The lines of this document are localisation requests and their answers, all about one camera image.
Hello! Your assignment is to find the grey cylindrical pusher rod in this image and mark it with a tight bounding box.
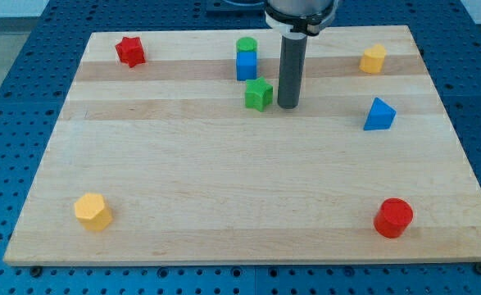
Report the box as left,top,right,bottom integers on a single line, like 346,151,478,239
277,37,307,109

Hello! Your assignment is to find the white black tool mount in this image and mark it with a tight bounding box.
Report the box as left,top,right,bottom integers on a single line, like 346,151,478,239
265,5,335,39

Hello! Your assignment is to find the green star block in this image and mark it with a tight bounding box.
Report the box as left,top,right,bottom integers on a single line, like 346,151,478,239
244,77,273,112

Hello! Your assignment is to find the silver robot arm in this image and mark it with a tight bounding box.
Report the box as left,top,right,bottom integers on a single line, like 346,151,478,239
265,0,339,109

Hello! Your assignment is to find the blue cube block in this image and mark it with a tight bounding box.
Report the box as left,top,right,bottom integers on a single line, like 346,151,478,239
236,52,257,81

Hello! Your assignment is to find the red star block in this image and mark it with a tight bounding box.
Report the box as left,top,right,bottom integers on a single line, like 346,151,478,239
115,36,146,68

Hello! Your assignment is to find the green cylinder block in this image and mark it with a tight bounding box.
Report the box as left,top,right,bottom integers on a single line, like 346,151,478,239
235,36,258,52

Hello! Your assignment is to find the yellow heart block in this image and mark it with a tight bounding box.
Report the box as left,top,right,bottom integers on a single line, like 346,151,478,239
359,43,387,74

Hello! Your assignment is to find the blue triangle block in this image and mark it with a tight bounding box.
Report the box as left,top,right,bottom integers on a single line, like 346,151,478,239
363,98,397,131

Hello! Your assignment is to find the wooden board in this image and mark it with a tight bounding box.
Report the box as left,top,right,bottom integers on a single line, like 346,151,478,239
4,25,481,266

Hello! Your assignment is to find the red cylinder block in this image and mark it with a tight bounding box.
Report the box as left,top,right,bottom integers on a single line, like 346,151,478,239
374,197,414,238

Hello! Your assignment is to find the yellow hexagon block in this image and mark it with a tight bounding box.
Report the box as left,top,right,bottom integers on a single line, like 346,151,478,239
74,193,113,232

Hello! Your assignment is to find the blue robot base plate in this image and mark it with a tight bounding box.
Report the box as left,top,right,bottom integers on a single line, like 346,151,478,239
206,0,265,16

